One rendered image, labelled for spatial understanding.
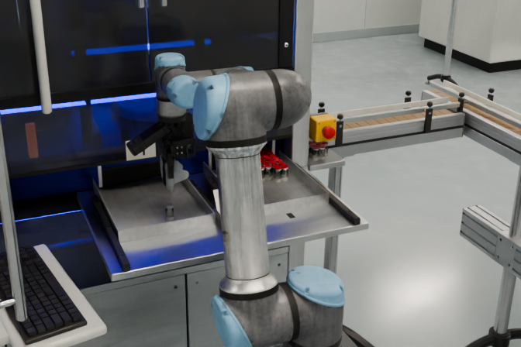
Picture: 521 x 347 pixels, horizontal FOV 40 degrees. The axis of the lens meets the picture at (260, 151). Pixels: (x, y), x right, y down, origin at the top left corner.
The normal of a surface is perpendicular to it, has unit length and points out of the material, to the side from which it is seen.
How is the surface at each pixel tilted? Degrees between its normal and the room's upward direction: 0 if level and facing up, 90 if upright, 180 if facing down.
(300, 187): 0
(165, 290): 90
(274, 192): 0
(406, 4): 90
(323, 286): 7
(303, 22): 90
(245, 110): 76
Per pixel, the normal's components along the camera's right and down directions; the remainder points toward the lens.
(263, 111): 0.37, 0.36
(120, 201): 0.01, -0.92
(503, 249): -0.92, 0.14
